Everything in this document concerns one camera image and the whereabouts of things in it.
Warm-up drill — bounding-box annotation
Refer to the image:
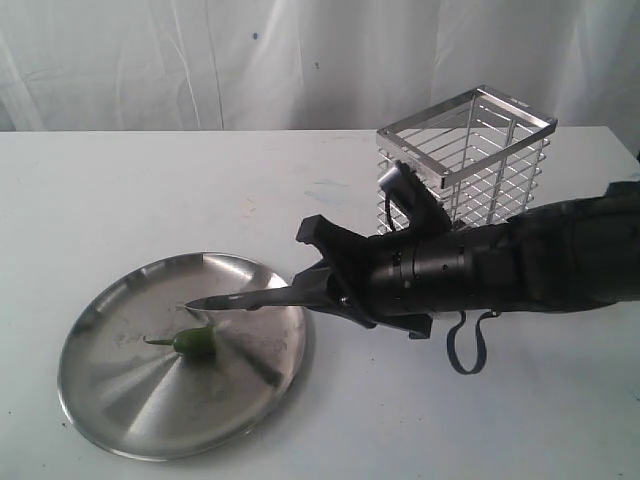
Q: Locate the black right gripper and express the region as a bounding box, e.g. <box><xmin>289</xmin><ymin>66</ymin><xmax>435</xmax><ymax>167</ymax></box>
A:
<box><xmin>292</xmin><ymin>214</ymin><xmax>476</xmax><ymax>341</ymax></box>

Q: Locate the black handled kitchen knife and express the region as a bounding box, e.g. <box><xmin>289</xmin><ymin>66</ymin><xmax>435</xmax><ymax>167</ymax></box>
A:
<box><xmin>184</xmin><ymin>286</ymin><xmax>330</xmax><ymax>311</ymax></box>

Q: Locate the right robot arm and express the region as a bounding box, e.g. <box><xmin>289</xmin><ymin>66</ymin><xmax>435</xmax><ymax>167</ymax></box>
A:
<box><xmin>294</xmin><ymin>182</ymin><xmax>639</xmax><ymax>339</ymax></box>

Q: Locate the round stainless steel plate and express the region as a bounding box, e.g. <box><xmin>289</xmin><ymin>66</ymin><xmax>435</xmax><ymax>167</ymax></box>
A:
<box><xmin>57</xmin><ymin>252</ymin><xmax>307</xmax><ymax>461</ymax></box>

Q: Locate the white backdrop curtain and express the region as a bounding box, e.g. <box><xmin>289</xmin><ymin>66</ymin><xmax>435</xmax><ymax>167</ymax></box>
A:
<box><xmin>1</xmin><ymin>1</ymin><xmax>639</xmax><ymax>143</ymax></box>

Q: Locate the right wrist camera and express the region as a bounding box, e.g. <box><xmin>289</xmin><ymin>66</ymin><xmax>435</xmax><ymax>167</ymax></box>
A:
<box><xmin>378</xmin><ymin>161</ymin><xmax>453</xmax><ymax>237</ymax></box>

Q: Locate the chrome wire utensil basket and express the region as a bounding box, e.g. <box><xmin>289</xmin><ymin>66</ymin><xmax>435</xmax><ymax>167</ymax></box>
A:
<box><xmin>376</xmin><ymin>85</ymin><xmax>557</xmax><ymax>227</ymax></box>

